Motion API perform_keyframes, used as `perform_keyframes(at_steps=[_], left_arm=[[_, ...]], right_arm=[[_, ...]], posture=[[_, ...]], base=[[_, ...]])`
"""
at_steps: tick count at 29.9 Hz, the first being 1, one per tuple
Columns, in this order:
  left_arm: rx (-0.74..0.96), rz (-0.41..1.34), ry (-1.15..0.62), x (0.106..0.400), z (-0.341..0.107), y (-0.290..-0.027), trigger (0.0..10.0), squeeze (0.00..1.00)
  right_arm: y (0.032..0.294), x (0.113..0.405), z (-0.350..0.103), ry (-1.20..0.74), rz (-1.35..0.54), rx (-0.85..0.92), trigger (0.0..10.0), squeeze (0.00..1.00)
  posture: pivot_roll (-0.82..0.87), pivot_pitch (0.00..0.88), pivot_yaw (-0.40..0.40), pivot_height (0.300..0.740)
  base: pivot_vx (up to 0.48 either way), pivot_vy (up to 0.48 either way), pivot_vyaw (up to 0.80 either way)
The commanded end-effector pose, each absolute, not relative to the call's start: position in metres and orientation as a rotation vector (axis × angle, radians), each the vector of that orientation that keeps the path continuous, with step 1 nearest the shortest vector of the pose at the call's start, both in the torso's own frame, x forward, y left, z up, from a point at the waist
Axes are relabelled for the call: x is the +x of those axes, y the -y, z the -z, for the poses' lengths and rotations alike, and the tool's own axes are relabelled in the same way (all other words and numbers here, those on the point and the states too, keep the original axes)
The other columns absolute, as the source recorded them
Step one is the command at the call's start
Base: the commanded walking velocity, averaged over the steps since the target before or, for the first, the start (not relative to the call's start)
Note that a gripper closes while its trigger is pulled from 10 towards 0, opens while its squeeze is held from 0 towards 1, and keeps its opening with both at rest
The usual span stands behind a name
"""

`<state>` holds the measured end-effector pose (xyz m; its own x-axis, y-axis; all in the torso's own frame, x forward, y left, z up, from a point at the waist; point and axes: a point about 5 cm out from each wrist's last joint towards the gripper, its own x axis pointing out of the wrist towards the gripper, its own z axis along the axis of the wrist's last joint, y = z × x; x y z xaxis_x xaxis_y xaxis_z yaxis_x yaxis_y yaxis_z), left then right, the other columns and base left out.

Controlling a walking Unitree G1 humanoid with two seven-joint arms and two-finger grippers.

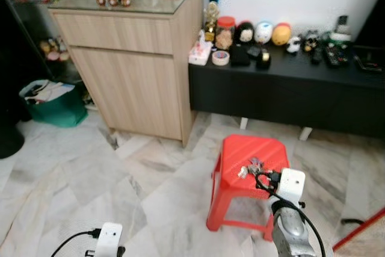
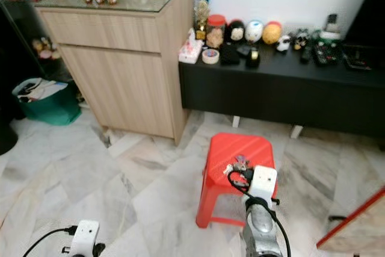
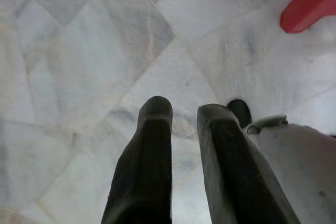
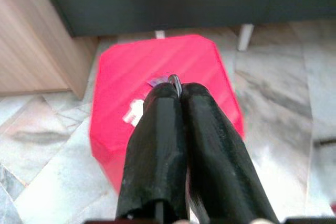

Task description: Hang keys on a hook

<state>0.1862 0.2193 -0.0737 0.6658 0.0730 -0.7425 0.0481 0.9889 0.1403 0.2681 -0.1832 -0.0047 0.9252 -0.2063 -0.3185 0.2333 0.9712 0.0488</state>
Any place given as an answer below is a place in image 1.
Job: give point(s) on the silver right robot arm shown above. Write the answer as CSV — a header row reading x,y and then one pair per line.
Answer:
x,y
290,233

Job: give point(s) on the pink figurine set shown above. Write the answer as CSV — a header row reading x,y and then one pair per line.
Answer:
x,y
52,49

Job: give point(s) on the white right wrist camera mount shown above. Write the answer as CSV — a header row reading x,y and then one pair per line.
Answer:
x,y
292,186

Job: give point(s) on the bunch of keys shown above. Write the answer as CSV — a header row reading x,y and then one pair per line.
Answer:
x,y
253,167

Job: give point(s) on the white printed papers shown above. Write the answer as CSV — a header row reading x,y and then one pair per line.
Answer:
x,y
47,91

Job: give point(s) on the wide black remote control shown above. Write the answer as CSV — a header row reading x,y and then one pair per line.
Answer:
x,y
335,56

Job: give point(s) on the black low bench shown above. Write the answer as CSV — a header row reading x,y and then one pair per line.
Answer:
x,y
289,94

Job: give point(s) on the white round figurine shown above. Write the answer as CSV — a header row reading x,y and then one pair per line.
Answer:
x,y
263,32

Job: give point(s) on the green bag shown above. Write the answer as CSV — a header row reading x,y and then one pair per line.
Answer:
x,y
60,112

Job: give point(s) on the black round figurine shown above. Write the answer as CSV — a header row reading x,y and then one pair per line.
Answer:
x,y
244,32

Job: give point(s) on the small white figurine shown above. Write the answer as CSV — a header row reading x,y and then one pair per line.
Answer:
x,y
293,44

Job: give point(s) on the black glass display cabinet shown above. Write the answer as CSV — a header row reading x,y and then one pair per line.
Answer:
x,y
18,46

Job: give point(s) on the slim black remote control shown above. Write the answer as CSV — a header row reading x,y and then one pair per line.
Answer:
x,y
316,56

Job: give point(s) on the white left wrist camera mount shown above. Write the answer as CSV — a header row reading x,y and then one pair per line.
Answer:
x,y
109,240

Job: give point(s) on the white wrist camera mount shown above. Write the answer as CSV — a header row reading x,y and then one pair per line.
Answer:
x,y
292,186
109,240

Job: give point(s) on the black box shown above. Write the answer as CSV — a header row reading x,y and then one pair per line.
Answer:
x,y
239,56

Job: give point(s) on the white and pink tissue box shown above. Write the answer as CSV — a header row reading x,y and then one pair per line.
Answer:
x,y
200,54

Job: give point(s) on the red plastic stool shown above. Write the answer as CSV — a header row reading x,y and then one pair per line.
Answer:
x,y
243,148

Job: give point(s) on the light wooden cabinet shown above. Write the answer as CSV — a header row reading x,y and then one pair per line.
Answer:
x,y
135,70

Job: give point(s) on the small dark figurine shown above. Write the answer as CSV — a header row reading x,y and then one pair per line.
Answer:
x,y
310,41

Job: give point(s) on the red-lidded jar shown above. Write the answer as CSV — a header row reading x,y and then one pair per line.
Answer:
x,y
225,34

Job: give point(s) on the tape roll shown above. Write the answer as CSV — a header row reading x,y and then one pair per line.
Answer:
x,y
221,58

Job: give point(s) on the flat black tray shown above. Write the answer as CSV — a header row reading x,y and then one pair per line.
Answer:
x,y
368,62

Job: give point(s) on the blue and gold trophy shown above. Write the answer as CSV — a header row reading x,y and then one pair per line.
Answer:
x,y
212,16

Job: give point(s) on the small black device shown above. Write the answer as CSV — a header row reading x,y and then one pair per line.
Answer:
x,y
263,59

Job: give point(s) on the red-edged board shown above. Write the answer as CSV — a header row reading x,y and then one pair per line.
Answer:
x,y
367,242

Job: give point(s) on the yellow round figurine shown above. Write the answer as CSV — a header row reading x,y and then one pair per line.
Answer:
x,y
281,34

